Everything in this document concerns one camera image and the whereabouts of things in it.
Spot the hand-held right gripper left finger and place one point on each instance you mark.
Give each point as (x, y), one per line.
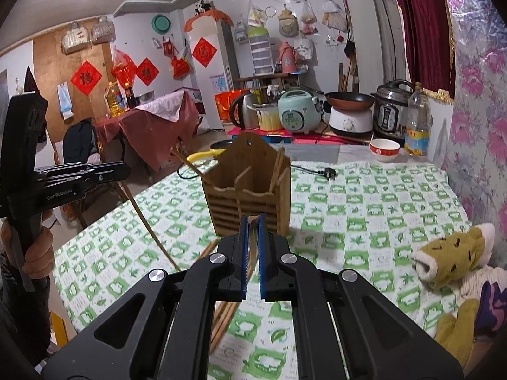
(244, 269)

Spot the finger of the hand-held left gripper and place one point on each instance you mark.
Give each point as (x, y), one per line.
(101, 174)

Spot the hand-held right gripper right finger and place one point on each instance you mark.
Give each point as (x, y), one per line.
(262, 269)

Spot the bamboo chopstick holder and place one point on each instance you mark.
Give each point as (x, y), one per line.
(247, 190)

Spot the person's left forearm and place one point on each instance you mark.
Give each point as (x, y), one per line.
(16, 316)

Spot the person's left hand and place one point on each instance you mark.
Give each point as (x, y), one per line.
(37, 253)

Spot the chair with dark jacket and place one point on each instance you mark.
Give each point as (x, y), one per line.
(81, 142)

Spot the blue face mask pack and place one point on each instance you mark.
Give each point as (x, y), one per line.
(65, 101)

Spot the table with red cloth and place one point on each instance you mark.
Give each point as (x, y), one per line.
(158, 126)

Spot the yellow cooking oil bottle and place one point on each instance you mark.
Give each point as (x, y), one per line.
(115, 101)

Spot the dark hanging cloth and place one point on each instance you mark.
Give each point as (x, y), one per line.
(31, 81)

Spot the dark sauce bottle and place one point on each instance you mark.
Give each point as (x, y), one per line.
(130, 97)

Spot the metal basin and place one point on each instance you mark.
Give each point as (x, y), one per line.
(145, 99)

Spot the red diamond paper decoration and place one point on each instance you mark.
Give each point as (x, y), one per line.
(85, 78)
(204, 52)
(147, 71)

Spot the green leaf printed tablecloth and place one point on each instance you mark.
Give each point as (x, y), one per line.
(356, 213)

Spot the woven handbag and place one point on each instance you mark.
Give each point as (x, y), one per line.
(76, 38)
(103, 29)

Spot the yellow cooking pot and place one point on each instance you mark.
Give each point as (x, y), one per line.
(269, 118)

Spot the steel electric kettle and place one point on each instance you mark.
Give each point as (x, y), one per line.
(243, 111)

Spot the white refrigerator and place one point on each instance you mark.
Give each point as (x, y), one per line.
(223, 71)

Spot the pale green rice cooker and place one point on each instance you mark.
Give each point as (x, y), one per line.
(299, 113)

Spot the green plastic basin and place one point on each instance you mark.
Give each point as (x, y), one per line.
(161, 23)

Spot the white electric cooker base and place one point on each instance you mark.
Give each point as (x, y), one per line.
(350, 122)

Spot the red and white bowl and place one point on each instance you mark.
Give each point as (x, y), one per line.
(385, 149)

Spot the yellow plush toy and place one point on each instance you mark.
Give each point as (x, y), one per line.
(447, 257)

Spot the orange cloth cover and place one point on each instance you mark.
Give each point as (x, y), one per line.
(208, 18)

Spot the copper frying pan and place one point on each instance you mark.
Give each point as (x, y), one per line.
(348, 99)

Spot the panda plush toy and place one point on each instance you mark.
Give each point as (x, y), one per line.
(202, 7)

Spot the plastic drawer tower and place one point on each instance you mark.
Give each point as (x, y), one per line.
(260, 55)

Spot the silver black pressure cooker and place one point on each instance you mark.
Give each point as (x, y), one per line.
(392, 111)

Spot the clear bottle yellow label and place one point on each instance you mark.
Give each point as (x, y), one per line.
(417, 126)

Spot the pink thermos jug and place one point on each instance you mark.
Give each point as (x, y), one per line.
(287, 57)

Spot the white tote bag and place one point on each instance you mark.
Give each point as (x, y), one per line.
(303, 49)

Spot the clear hanging plastic bag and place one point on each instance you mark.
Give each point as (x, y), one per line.
(257, 12)

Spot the purple cloth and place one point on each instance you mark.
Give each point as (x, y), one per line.
(493, 304)

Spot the beige hanging bag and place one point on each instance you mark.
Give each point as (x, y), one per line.
(288, 21)

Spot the hanging plastic bag with food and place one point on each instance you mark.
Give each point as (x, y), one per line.
(309, 18)

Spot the hanging white bag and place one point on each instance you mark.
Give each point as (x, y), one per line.
(333, 14)

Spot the pink floral sheet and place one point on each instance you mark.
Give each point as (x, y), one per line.
(483, 87)

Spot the dark red curtain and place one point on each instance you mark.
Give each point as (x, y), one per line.
(424, 27)

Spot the wooden wall shelf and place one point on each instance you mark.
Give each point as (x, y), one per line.
(273, 77)

